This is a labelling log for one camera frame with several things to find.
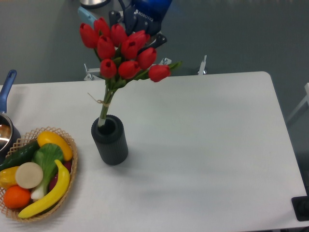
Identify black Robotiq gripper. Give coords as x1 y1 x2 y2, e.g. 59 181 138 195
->
109 0 172 55

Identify beige round disc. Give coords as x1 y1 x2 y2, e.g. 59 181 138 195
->
15 162 43 189

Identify orange fruit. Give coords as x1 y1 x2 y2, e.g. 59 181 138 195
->
3 185 30 209

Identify yellow bell pepper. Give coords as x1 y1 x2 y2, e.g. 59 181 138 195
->
0 166 19 189

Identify green bok choy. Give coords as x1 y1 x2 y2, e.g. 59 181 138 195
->
31 143 64 201

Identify black device at table edge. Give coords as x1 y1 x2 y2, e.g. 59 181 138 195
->
291 196 309 221

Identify dark grey ribbed vase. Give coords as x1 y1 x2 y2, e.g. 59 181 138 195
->
91 115 128 165

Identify yellow banana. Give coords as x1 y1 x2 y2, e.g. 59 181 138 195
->
18 160 70 219

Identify red tulip bouquet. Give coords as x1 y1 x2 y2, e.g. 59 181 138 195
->
79 17 181 128

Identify blue handled saucepan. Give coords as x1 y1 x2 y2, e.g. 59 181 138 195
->
0 70 21 164

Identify woven wicker basket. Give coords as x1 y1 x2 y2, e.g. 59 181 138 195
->
0 126 78 223

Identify green cucumber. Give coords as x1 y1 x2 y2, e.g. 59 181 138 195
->
0 141 40 171

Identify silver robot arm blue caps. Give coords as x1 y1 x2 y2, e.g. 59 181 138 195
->
78 0 171 53

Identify white furniture frame right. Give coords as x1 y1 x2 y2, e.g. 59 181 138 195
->
286 83 309 126

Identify yellow squash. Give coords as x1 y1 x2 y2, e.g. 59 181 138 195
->
37 131 73 161

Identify purple red vegetable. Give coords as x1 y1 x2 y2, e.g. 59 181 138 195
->
48 161 72 192

